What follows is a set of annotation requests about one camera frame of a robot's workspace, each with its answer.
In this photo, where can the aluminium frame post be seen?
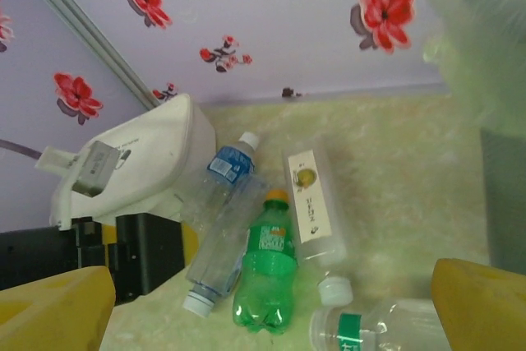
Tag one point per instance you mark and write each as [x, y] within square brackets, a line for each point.
[82, 26]

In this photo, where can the small clear bottle green label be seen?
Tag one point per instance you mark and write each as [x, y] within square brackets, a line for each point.
[370, 326]

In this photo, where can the blue label water bottle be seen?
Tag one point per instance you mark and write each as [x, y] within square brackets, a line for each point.
[228, 164]

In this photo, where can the clear bottle white cap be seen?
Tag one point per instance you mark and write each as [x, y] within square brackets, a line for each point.
[222, 244]

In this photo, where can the bin with green liner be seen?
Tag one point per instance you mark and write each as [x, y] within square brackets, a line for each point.
[485, 59]

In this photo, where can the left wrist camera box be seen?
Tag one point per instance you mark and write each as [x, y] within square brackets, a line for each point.
[92, 170]

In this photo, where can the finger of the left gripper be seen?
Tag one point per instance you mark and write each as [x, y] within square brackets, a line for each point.
[96, 240]
[148, 252]

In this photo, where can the rectangular clear bottle white label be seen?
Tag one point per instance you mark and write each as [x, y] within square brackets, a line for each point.
[312, 203]

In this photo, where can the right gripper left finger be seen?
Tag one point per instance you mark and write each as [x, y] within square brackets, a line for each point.
[49, 314]

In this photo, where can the white lidded plastic container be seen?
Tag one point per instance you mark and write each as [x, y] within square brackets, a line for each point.
[156, 149]

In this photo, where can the green soda bottle yellow cap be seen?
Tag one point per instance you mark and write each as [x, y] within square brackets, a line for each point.
[267, 269]

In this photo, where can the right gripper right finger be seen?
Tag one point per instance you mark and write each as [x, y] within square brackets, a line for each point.
[485, 310]

